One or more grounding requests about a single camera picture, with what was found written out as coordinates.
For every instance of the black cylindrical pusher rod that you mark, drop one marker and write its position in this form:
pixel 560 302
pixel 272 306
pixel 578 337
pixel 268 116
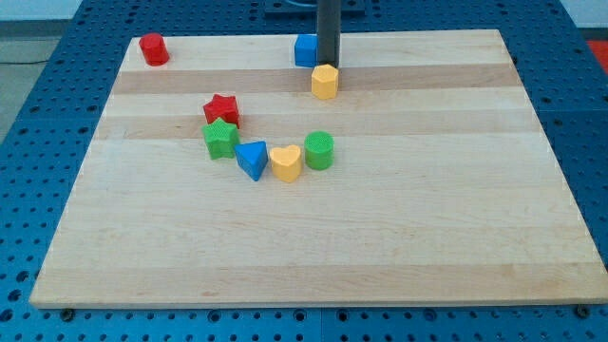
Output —
pixel 328 27

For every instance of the green cylinder block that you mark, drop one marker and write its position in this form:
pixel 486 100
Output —
pixel 319 150

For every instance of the red cylinder block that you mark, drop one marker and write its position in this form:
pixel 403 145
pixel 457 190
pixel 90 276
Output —
pixel 153 49

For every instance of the yellow heart block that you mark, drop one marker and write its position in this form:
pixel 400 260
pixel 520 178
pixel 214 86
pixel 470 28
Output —
pixel 286 162

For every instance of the red star block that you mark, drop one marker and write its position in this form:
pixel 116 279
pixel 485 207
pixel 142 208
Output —
pixel 222 107

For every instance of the green star block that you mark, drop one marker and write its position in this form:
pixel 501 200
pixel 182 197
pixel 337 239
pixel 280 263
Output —
pixel 220 138

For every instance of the yellow hexagon block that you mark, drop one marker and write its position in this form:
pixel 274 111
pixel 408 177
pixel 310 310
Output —
pixel 325 82

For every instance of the blue cube block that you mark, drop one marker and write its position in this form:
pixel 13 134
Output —
pixel 305 50

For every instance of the wooden board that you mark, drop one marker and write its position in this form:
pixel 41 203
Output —
pixel 444 190

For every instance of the blue triangle block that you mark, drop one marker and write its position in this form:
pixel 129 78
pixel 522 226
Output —
pixel 252 158

